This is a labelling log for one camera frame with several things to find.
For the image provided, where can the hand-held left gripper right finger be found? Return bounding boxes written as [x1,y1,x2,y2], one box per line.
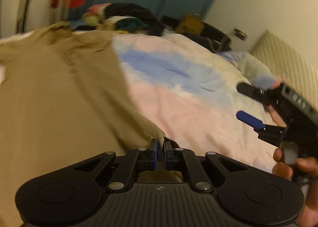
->
[162,140,249,193]

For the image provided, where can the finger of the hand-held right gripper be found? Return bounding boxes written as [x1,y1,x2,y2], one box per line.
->
[236,110,287,147]
[237,82,274,106]

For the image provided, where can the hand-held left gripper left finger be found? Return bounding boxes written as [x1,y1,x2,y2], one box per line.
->
[74,139,160,192]

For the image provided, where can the tan pants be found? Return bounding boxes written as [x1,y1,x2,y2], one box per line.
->
[0,21,167,227]

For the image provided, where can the pile of mixed clothes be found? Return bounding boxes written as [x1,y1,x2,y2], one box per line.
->
[73,3,166,37]

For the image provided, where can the person's right hand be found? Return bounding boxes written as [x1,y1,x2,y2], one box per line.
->
[272,148,318,227]

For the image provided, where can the light grey blue garment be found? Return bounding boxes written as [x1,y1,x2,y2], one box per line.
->
[220,51,282,89]

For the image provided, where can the white quilted mattress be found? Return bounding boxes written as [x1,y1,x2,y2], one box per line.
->
[250,30,318,112]

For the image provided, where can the pastel tie-dye bedspread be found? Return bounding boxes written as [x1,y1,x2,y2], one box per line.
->
[0,30,282,176]

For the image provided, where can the black bag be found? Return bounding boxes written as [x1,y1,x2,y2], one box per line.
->
[161,15,233,53]

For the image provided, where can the yellow cardboard box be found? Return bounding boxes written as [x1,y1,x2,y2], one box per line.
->
[175,14,205,34]

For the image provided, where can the wall outlet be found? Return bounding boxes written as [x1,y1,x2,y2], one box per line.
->
[234,28,248,41]

